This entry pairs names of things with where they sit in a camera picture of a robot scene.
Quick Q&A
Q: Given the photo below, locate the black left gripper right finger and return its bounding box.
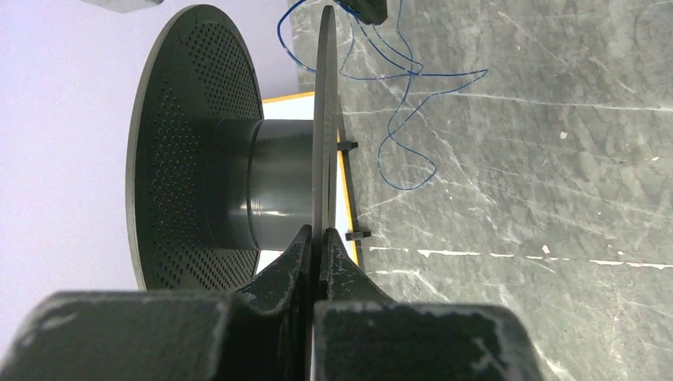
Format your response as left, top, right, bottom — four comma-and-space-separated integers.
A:
313, 229, 542, 380

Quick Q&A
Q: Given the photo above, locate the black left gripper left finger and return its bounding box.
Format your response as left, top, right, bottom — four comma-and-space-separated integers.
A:
1, 226, 312, 380

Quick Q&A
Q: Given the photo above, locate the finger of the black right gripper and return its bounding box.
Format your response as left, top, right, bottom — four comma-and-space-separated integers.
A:
347, 0, 388, 25

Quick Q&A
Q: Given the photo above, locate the black cable spool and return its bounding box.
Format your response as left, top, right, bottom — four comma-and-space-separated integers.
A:
125, 4, 338, 291

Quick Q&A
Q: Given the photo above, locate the whiteboard with red writing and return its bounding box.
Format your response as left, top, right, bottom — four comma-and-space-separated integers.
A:
262, 92, 364, 270

